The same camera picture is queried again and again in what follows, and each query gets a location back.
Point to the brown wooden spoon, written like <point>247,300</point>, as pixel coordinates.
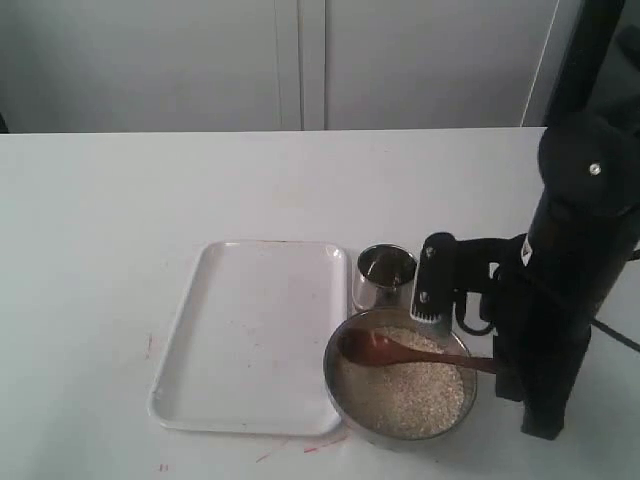
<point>371,349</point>

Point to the small steel cup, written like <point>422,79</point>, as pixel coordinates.
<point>383,278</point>

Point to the white cabinet doors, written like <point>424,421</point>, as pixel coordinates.
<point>134,66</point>

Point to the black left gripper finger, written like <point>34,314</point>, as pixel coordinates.
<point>433,291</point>

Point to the dark post at right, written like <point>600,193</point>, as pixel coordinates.
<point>586,50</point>

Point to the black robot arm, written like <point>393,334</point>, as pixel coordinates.
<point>540,291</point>

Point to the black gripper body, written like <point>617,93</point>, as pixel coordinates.
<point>493,268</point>

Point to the white rectangular plastic tray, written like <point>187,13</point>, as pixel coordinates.
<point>245,353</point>

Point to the steel bowl of rice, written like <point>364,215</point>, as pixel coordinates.
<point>400,404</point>

